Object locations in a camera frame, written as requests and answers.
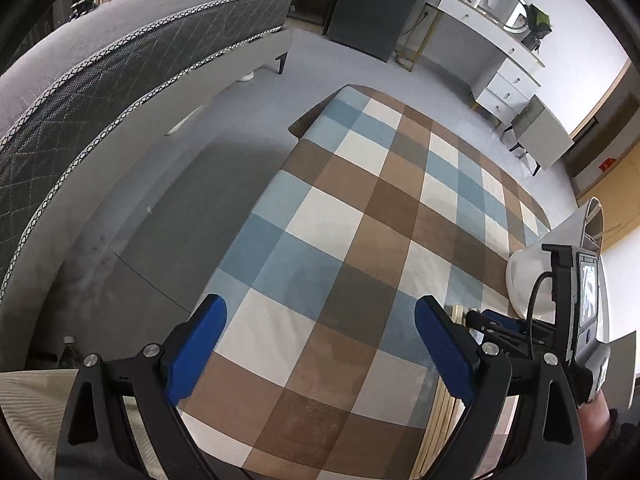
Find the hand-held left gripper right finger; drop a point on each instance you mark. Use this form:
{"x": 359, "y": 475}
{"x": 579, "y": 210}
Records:
{"x": 442, "y": 345}

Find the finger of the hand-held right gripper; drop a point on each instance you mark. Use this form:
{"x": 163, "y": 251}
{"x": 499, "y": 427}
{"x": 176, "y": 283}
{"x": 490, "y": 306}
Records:
{"x": 522, "y": 346}
{"x": 500, "y": 319}

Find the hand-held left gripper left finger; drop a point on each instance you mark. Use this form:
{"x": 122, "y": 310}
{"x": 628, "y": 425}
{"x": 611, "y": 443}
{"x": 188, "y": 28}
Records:
{"x": 197, "y": 340}

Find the cream chopstick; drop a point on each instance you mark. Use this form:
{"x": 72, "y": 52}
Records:
{"x": 444, "y": 417}

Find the person's right forearm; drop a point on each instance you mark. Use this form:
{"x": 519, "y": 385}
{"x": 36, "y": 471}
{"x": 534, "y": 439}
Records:
{"x": 597, "y": 425}

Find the white round container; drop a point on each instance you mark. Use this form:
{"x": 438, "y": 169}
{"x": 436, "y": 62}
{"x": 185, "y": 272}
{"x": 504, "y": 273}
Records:
{"x": 560, "y": 230}

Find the wooden door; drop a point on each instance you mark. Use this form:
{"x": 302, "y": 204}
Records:
{"x": 607, "y": 195}

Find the clear water bottle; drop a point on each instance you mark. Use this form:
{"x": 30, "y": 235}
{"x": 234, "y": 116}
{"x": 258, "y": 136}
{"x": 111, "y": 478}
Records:
{"x": 69, "y": 355}

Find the checkered blue brown tablecloth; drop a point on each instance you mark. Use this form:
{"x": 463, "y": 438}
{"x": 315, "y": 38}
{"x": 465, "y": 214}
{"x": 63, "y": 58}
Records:
{"x": 325, "y": 260}

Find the small red sign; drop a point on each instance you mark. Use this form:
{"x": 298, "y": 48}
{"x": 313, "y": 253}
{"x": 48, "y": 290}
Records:
{"x": 607, "y": 164}

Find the grey stool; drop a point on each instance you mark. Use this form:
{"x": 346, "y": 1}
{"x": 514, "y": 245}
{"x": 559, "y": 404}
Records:
{"x": 542, "y": 130}

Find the cream ribbed cushion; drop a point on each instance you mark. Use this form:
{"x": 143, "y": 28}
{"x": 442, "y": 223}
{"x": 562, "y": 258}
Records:
{"x": 30, "y": 410}

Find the grey bed mattress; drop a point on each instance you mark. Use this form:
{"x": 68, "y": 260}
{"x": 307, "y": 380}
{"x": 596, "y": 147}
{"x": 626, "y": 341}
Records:
{"x": 150, "y": 120}

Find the white vanity desk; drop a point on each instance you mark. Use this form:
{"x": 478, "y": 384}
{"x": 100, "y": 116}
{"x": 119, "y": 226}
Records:
{"x": 480, "y": 45}

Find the green bag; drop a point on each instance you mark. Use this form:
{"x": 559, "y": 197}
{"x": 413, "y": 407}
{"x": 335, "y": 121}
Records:
{"x": 537, "y": 19}

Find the grey quilted mattress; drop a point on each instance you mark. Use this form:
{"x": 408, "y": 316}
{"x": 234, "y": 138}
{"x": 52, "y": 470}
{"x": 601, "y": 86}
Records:
{"x": 125, "y": 60}

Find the black refrigerator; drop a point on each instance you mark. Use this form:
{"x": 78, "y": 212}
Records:
{"x": 370, "y": 5}

